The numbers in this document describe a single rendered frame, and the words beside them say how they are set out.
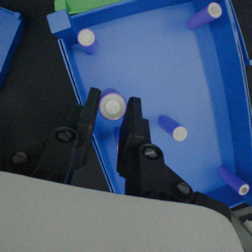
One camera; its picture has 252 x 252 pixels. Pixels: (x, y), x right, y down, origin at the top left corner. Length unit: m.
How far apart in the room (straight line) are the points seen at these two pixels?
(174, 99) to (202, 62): 0.07
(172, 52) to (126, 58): 0.06
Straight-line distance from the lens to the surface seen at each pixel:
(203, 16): 0.25
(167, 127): 0.24
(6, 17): 0.88
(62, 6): 0.38
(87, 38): 0.21
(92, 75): 0.27
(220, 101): 0.31
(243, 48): 0.89
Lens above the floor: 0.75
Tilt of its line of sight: 76 degrees down
